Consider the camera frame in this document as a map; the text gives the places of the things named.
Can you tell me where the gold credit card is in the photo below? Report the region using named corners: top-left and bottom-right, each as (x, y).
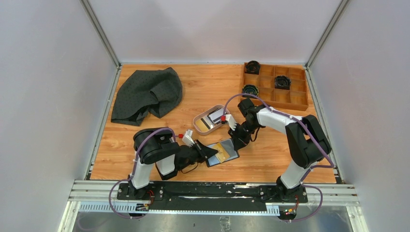
top-left (211, 143), bottom-right (230, 163)
top-left (194, 118), bottom-right (211, 132)

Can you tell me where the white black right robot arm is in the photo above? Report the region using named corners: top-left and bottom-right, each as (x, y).
top-left (221, 98), bottom-right (335, 202)

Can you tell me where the rolled dark belt top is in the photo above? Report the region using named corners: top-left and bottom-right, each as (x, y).
top-left (245, 60), bottom-right (261, 75)

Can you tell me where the wooden compartment organizer box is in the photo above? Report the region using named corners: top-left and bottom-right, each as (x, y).
top-left (241, 60), bottom-right (309, 111)

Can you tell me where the dark green dotted cloth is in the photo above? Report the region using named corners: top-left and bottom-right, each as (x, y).
top-left (111, 67), bottom-right (183, 126)

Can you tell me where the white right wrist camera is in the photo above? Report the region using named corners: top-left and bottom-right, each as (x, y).
top-left (221, 114), bottom-right (237, 131)

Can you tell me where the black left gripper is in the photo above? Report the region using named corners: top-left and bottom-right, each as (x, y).
top-left (177, 139), bottom-right (218, 171)

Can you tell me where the aluminium frame rail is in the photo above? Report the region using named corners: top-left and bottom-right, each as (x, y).
top-left (59, 180), bottom-right (368, 232)

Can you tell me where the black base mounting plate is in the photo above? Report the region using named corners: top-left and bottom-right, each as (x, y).
top-left (116, 181), bottom-right (308, 212)

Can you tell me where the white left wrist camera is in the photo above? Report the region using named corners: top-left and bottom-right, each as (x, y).
top-left (182, 129), bottom-right (195, 147)

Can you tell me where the black leather card holder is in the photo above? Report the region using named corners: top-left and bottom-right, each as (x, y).
top-left (206, 139), bottom-right (239, 167)

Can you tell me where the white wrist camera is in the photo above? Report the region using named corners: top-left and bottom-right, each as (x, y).
top-left (221, 114), bottom-right (237, 131)
top-left (182, 129), bottom-right (195, 147)

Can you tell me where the pink oval plastic tray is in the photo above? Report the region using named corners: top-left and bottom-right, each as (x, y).
top-left (193, 104), bottom-right (224, 135)

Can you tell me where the thin white card stack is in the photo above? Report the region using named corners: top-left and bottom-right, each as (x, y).
top-left (206, 108), bottom-right (224, 125)

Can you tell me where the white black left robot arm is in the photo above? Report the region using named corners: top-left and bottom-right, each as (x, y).
top-left (128, 127), bottom-right (219, 200)

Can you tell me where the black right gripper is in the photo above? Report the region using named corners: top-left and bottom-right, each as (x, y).
top-left (229, 120), bottom-right (260, 151)

